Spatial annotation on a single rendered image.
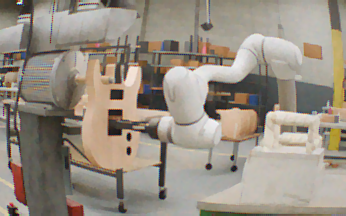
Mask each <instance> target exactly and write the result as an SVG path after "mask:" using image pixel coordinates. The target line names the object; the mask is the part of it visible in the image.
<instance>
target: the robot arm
mask: <svg viewBox="0 0 346 216"><path fill-rule="evenodd" d="M239 49H240V50H239V51H238V52H237V57H236V58H235V60H234V61H235V62H234V64H233V66H232V67H223V66H214V65H204V66H202V67H200V68H198V69H196V70H195V71H194V72H192V71H190V70H189V69H186V68H184V67H176V68H173V69H171V70H170V71H169V72H168V73H167V74H166V76H165V79H164V94H165V99H166V102H167V106H168V109H169V111H170V113H171V115H172V116H164V117H153V118H152V120H151V121H150V122H138V120H136V122H135V121H134V120H129V119H120V121H119V119H117V120H116V119H109V127H113V128H122V129H126V130H130V131H135V132H141V133H148V134H149V136H150V138H152V139H157V140H160V141H162V142H168V143H172V144H178V145H181V146H183V147H188V148H194V149H210V148H215V147H216V146H217V145H218V143H219V142H220V140H221V136H222V127H221V125H220V124H219V123H218V122H216V121H215V120H213V119H210V118H208V116H207V115H206V113H205V112H204V110H203V105H204V102H205V98H206V94H207V91H208V86H207V82H208V81H210V80H213V81H221V82H223V83H236V82H238V81H240V80H241V79H242V80H243V78H244V77H246V76H247V74H248V73H249V72H251V71H252V70H253V69H254V68H255V67H257V65H258V64H262V65H271V67H272V69H273V73H274V75H275V76H276V77H277V82H278V95H279V109H280V112H293V113H296V93H295V79H294V77H295V76H296V70H298V69H299V68H300V66H301V64H302V56H301V52H300V49H299V48H298V47H297V46H295V45H294V44H292V43H291V42H289V41H287V40H282V39H281V38H275V37H272V38H270V37H264V36H262V35H260V34H253V35H252V36H251V35H250V36H249V37H248V38H247V39H246V40H244V43H242V45H241V47H240V48H239ZM288 132H289V133H294V134H297V133H296V126H294V125H290V126H288V125H282V124H280V135H282V134H283V133H288Z"/></svg>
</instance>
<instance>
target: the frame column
mask: <svg viewBox="0 0 346 216"><path fill-rule="evenodd" d="M17 111H18V115H19V119H20V143H21V146H20V149H21V159H22V171H23V178H24V179H23V181H24V187H25V193H26V194H25V195H26V201H27V206H28V213H29V216H69V214H68V209H67V200H66V195H65V193H66V191H65V185H64V174H63V166H62V164H63V160H62V151H61V149H62V143H61V123H62V120H63V118H64V116H53V117H46V116H40V115H35V114H31V113H27V112H24V111H20V110H17Z"/></svg>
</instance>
